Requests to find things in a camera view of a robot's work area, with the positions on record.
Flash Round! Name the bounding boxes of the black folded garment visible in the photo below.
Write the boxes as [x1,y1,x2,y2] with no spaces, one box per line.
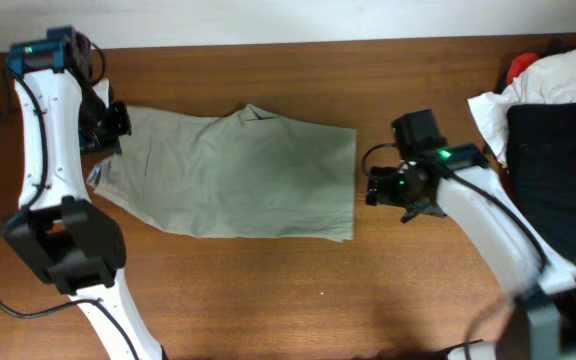
[506,103,576,266]

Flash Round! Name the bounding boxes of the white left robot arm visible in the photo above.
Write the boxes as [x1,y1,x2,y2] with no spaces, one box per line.
[0,35,167,359]

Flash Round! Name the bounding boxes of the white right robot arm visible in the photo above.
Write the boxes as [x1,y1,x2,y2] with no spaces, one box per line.
[361,144,576,360]

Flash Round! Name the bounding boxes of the white crumpled garment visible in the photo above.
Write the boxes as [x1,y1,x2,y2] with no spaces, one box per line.
[467,50,576,168]

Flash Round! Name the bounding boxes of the red garment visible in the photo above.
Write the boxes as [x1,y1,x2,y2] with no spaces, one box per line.
[506,53,540,85]

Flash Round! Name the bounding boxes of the khaki green shorts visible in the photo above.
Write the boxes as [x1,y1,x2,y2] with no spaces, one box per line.
[87,105,357,242]

